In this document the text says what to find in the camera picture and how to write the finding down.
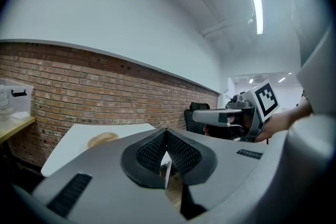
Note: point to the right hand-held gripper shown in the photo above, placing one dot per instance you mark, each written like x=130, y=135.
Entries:
x=252, y=112

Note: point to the clear plastic storage bin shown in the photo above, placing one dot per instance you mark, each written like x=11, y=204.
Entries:
x=18, y=102

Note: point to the long ceiling light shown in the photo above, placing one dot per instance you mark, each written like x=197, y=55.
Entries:
x=258, y=14

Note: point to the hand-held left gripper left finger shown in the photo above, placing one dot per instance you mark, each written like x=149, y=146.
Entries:
x=105, y=186

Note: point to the black office chair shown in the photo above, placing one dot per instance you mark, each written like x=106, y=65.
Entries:
x=195, y=120

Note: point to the person's right forearm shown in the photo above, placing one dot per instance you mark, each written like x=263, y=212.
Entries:
x=288, y=118

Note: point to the person's right hand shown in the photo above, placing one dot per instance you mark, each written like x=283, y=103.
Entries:
x=220, y=129

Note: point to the yellow desk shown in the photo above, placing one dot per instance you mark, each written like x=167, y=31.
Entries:
x=13, y=127

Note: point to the white table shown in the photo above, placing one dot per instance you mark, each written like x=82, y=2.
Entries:
x=73, y=144

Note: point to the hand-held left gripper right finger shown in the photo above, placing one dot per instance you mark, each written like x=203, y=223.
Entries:
x=231, y=165

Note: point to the tan round basket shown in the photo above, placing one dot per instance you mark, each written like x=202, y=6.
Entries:
x=102, y=139

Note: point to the white ceiling pipe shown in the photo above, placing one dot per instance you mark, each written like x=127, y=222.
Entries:
x=214, y=30

